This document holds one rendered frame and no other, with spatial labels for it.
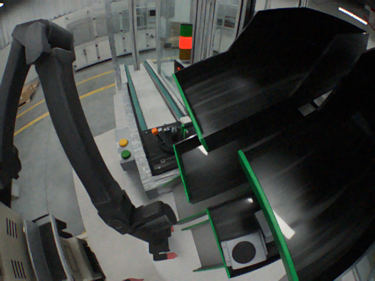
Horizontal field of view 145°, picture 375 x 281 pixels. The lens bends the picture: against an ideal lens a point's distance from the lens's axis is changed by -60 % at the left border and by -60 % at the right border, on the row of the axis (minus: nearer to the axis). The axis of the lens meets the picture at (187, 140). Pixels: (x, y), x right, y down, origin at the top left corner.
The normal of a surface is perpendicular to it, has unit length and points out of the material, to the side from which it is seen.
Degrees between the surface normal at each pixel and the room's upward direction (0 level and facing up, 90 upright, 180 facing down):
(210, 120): 25
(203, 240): 45
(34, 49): 63
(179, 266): 0
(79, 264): 8
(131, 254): 0
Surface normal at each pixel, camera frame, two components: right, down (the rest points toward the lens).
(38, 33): 0.19, 0.36
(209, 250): -0.65, -0.36
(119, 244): 0.06, -0.66
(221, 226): -0.36, -0.54
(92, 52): 0.56, 0.65
